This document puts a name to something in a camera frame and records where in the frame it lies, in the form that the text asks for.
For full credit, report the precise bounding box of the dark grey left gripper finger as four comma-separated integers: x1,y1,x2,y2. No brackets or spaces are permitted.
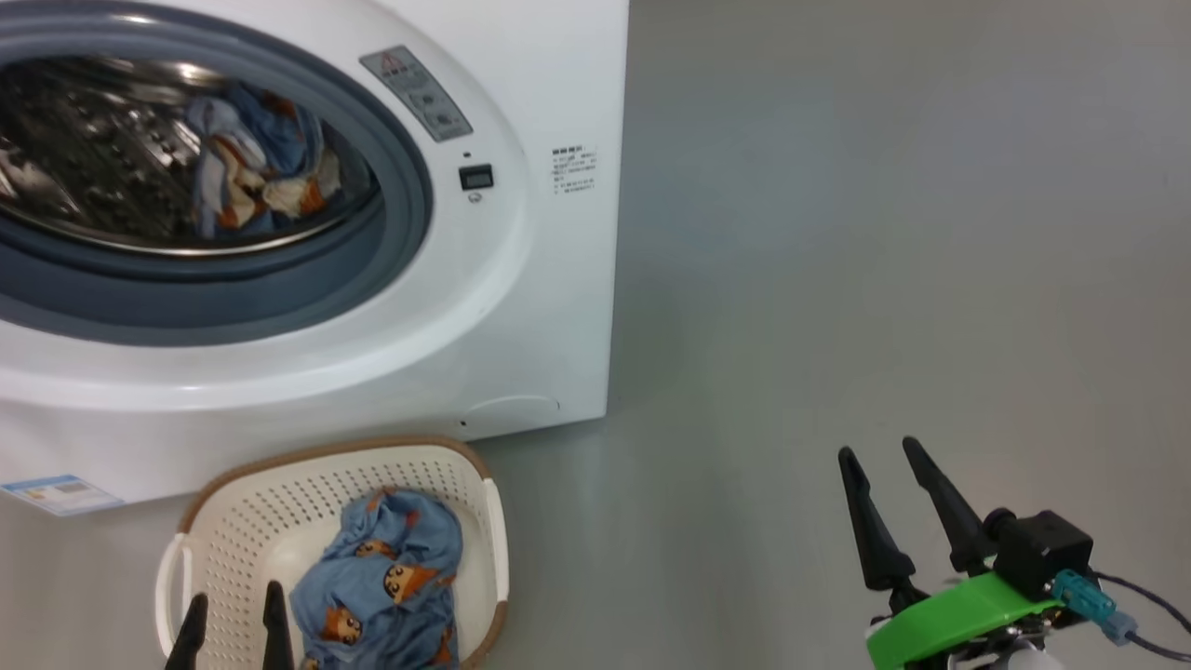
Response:
261,581,297,670
165,594,209,670

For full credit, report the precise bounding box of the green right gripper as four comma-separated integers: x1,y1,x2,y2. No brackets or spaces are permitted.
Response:
837,435,1062,670

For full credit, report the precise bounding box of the blue bear print garment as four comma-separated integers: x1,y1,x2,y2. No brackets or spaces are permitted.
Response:
184,84,343,238
290,489,464,670

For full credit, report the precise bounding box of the white front-load washing machine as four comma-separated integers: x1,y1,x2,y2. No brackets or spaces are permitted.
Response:
0,0,631,508

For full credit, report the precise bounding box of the stainless steel washing machine drum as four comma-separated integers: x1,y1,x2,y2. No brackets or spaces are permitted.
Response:
0,56,384,257

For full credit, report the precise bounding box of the cream laundry basket brown rim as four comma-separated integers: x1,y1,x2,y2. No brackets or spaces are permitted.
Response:
154,435,511,670

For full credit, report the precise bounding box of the blue energy label sticker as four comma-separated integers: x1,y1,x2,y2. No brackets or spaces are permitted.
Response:
0,475,125,517

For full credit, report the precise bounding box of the round white filter cover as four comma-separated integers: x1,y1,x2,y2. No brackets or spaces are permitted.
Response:
461,395,562,436

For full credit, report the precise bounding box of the black text print sticker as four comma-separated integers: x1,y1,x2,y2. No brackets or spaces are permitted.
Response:
551,145,596,194

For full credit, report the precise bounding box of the grey warning sticker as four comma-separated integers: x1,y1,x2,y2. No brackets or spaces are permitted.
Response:
359,45,474,142

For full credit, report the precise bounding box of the teal cable connector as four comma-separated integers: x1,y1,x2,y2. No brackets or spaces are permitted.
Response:
1051,569,1138,645

